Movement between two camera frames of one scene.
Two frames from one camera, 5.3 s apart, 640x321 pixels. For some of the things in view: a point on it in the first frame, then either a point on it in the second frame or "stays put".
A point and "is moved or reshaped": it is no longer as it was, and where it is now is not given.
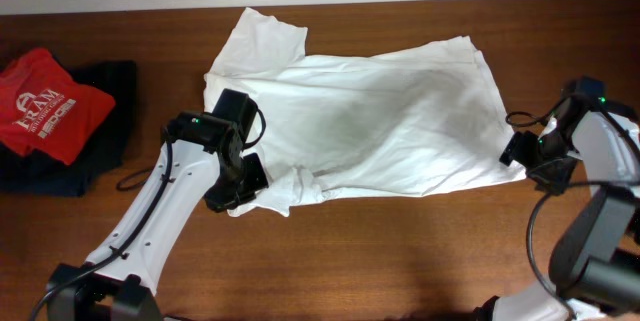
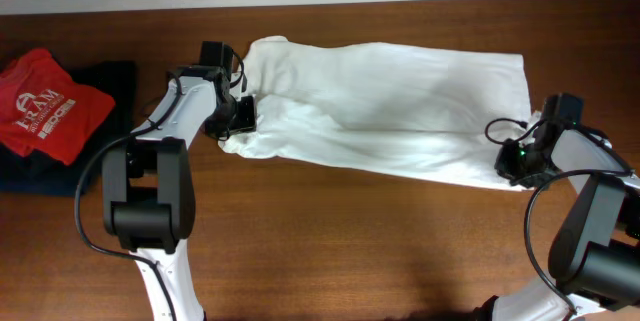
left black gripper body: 245,181 → 244,115
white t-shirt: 420,120 is moved or reshaped
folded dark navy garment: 38,175 stays put
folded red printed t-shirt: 45,111 stays put
